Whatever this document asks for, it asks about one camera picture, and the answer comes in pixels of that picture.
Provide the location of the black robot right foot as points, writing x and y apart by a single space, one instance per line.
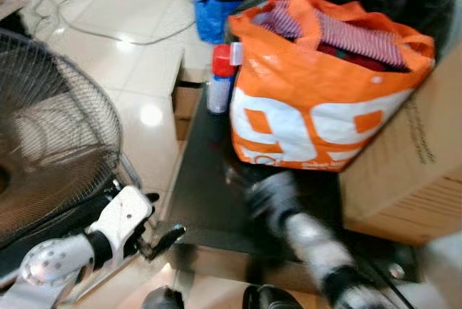
271 298

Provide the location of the black low table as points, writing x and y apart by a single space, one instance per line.
209 193

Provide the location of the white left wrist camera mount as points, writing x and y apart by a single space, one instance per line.
123 215

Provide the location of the white spray can red cap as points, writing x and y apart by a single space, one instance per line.
219 85

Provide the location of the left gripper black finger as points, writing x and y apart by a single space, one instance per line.
166 235
166 245

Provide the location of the black robot foot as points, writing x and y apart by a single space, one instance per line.
271 298
162 299

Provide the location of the small brown cardboard box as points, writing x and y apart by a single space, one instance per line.
185 110

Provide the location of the large printed cardboard box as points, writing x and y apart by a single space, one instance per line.
411 164

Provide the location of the blue plastic bag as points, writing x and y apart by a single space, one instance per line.
213 16

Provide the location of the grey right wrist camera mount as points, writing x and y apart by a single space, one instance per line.
273 193

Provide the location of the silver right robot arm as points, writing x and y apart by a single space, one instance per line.
314 240

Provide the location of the red white striped cloth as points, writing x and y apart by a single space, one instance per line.
361 38

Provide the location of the orange white shopping bag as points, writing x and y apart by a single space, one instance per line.
317 107

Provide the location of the black robot left foot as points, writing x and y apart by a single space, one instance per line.
162 299

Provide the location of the dark red cloth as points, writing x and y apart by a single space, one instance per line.
346 58

